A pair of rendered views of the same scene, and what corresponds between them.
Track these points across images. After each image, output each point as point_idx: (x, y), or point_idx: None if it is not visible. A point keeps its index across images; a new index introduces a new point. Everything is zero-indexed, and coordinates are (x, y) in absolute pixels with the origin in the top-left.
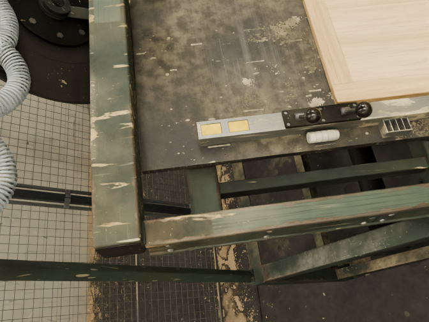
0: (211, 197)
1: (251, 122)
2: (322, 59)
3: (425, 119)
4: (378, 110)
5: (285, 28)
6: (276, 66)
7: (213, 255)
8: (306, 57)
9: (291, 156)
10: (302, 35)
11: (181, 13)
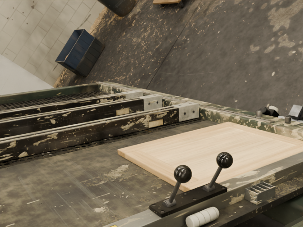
0: None
1: (121, 225)
2: (162, 177)
3: (277, 184)
4: (236, 183)
5: (118, 172)
6: (123, 192)
7: None
8: (148, 181)
9: None
10: (136, 171)
11: (11, 188)
